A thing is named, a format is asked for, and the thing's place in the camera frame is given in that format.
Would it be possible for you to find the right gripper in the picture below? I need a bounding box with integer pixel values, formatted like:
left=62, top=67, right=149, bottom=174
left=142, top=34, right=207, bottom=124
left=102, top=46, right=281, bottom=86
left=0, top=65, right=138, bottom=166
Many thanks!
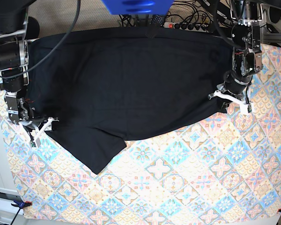
left=4, top=92, right=59, bottom=148

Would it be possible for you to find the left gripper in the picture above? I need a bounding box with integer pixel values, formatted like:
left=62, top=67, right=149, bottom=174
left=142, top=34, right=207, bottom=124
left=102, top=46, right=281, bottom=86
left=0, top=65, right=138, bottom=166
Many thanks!
left=208, top=72, right=254, bottom=113

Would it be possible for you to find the dark navy T-shirt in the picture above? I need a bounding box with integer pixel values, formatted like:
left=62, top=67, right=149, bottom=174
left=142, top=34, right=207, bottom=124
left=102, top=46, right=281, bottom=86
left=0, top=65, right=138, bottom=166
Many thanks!
left=25, top=27, right=233, bottom=174

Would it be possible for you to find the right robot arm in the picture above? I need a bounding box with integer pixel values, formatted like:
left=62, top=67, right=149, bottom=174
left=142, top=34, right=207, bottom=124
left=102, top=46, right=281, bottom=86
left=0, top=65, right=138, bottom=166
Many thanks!
left=0, top=0, right=55, bottom=148

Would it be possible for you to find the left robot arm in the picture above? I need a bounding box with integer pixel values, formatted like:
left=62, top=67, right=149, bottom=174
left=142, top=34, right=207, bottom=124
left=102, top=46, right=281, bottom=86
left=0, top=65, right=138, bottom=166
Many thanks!
left=208, top=0, right=263, bottom=115

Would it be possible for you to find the patterned tablecloth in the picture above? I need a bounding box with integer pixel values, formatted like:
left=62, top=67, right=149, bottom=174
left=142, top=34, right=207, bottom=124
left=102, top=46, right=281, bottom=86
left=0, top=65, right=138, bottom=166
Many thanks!
left=0, top=45, right=281, bottom=225

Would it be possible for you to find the white power strip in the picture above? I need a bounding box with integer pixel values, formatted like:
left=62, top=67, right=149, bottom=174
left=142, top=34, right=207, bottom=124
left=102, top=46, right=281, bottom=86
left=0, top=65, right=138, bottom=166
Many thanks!
left=163, top=22, right=209, bottom=33

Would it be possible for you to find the blue clamp at table corner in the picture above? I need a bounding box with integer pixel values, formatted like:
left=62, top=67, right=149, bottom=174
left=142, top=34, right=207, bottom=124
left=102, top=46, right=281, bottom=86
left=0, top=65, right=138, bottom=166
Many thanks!
left=11, top=200, right=32, bottom=209

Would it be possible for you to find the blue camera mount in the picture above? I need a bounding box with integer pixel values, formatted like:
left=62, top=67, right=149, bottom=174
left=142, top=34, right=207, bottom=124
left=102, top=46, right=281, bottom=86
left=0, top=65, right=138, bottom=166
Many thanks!
left=102, top=0, right=174, bottom=15

